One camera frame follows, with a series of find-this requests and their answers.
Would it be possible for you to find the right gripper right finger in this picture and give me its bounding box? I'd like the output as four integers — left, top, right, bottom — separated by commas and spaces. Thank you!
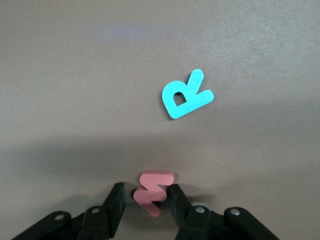
167, 184, 280, 240

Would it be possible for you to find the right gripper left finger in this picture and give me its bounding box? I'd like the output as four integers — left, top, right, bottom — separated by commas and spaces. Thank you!
12, 182, 127, 240

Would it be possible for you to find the pink foam letter M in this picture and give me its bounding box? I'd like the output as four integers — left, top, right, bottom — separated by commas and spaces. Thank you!
132, 170, 174, 218

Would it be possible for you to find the teal foam letter R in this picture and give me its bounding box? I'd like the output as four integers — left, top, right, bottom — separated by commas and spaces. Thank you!
161, 68, 215, 120

